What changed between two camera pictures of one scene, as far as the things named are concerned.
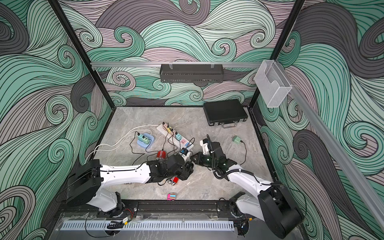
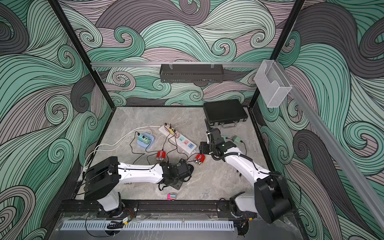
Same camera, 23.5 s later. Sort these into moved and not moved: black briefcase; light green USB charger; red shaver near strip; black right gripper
Moved: black right gripper
Not moved: light green USB charger; black briefcase; red shaver near strip
